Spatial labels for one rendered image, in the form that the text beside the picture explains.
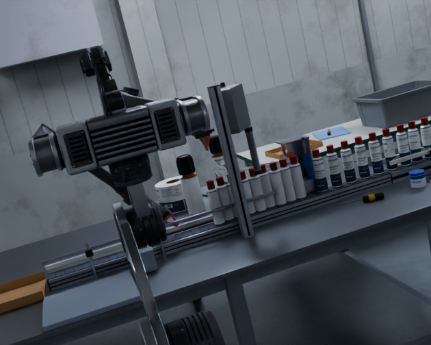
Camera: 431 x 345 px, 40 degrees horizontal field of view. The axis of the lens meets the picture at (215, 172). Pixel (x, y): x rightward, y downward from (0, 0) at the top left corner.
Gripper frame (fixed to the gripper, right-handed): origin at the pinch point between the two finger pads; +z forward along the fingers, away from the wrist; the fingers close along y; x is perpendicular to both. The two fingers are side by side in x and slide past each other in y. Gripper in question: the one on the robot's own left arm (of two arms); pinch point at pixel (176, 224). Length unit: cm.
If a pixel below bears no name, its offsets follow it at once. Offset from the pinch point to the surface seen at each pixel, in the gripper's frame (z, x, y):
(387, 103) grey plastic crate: 113, -145, 117
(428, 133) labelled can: 77, -106, -5
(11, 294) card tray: -41, 65, 5
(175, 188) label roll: 0.5, -11.9, 37.0
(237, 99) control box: -14, -59, -14
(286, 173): 28, -48, -4
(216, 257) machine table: 13.4, 0.0, -28.7
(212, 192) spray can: 3.9, -20.8, -4.2
